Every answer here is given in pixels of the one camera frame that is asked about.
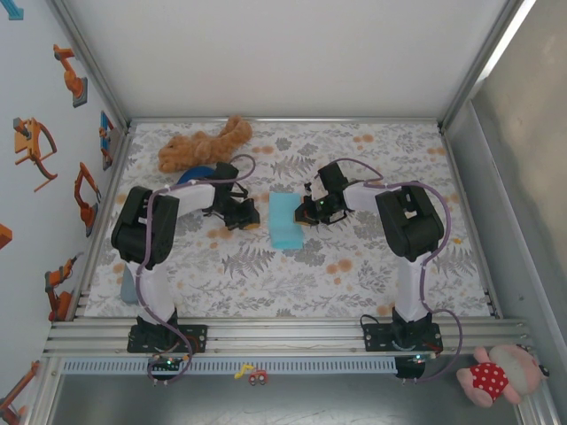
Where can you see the light blue cloth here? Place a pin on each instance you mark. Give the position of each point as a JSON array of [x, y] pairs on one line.
[[283, 221]]

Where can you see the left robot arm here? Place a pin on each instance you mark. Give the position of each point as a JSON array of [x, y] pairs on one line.
[[146, 226]]

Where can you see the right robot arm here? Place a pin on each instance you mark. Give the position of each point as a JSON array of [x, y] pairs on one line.
[[412, 221]]

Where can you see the blue fabric cap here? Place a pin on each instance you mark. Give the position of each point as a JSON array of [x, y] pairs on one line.
[[195, 173]]

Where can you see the floral patterned table mat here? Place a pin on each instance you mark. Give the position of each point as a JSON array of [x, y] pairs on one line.
[[288, 283]]

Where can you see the brown teddy bear plush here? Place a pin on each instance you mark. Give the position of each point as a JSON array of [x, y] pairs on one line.
[[208, 148]]

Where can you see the grey-blue soft object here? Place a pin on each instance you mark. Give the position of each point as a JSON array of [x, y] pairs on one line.
[[127, 290]]

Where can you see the small yellow squiggle toy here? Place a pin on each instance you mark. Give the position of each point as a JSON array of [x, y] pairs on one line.
[[243, 371]]

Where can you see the blue and orange sticker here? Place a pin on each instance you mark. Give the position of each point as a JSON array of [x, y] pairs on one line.
[[105, 133]]

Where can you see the small red toy car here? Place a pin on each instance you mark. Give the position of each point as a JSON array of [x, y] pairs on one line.
[[258, 378]]

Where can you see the small circuit board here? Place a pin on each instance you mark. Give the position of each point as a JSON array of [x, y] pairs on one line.
[[170, 363], [421, 357]]

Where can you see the pink plush doll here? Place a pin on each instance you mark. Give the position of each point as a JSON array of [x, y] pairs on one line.
[[509, 367]]

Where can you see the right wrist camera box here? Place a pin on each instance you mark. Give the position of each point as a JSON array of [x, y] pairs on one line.
[[316, 190]]

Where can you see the aluminium frame crossbar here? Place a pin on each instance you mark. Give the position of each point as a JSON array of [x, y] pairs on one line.
[[288, 119]]

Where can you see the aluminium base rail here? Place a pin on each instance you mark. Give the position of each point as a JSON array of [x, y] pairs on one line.
[[288, 336]]

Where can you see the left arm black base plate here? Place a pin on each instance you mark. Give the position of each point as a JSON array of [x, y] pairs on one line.
[[195, 338]]

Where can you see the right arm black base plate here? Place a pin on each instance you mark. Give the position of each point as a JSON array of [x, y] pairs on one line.
[[376, 338]]

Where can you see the aluminium frame post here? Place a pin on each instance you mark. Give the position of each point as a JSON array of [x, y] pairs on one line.
[[483, 62], [88, 62]]

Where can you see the orange gripper wall sticker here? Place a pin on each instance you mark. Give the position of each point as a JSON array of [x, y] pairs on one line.
[[28, 141]]

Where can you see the orange block wall sticker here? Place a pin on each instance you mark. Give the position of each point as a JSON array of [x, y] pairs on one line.
[[4, 237]]

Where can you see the blue wall sticker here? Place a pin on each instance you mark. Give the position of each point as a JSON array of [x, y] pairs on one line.
[[15, 10]]

